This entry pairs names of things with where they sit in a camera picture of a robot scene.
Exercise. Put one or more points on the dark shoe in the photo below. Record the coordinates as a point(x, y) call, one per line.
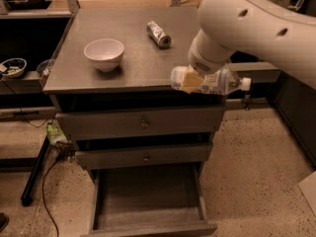
point(4, 219)

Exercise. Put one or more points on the grey wooden drawer cabinet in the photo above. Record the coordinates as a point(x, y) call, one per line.
point(141, 81)

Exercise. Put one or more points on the middle grey drawer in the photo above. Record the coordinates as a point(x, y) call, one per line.
point(144, 156)

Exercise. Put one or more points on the white floor board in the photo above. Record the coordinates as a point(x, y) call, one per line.
point(308, 188)

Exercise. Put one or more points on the small glass bowl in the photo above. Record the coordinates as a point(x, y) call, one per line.
point(45, 67)

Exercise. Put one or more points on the bottom grey open drawer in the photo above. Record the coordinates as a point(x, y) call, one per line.
point(149, 201)

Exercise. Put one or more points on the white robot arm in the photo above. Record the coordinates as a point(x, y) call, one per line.
point(263, 28)

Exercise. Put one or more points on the white ceramic bowl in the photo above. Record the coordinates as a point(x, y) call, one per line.
point(104, 54)

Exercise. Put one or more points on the black metal table leg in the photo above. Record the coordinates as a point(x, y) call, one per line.
point(26, 198)

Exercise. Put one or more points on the top grey drawer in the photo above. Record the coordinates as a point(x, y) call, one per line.
point(145, 122)

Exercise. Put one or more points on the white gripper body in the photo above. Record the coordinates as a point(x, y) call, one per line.
point(198, 62)

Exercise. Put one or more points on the green snack bag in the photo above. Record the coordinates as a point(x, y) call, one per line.
point(56, 136)

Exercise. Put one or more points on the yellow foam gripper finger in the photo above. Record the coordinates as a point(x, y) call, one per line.
point(191, 81)

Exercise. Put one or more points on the grey side shelf beam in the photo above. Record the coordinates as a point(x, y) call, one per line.
point(259, 72)

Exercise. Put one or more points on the silver metal can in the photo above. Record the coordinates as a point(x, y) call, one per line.
point(158, 35)

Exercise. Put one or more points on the blue patterned bowl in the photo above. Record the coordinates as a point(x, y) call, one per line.
point(13, 67)

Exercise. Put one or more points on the grey left low shelf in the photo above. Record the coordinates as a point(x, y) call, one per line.
point(29, 83)

